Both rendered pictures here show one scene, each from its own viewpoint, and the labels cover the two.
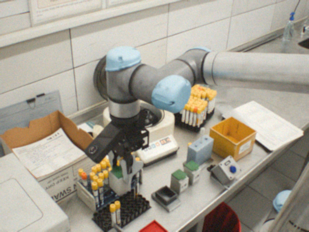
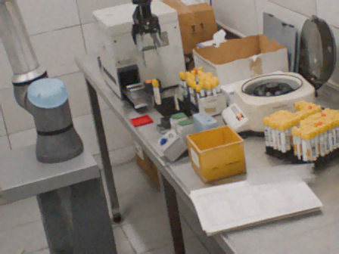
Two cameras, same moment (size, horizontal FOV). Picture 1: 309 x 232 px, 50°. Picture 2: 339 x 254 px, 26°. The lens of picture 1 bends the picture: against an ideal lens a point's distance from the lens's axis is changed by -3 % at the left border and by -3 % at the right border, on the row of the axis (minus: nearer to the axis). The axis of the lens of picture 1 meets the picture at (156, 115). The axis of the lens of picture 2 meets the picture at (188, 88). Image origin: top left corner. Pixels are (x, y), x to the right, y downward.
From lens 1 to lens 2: 2.78 m
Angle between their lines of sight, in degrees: 100
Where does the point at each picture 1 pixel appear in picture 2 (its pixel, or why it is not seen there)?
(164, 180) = not seen: hidden behind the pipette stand
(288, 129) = (222, 218)
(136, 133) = (139, 18)
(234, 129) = (235, 159)
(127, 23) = not seen: outside the picture
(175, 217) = (149, 130)
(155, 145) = (235, 112)
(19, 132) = (267, 43)
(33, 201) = (126, 18)
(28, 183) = not seen: hidden behind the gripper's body
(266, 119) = (260, 205)
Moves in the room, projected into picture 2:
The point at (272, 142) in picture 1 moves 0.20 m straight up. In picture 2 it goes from (204, 196) to (194, 128)
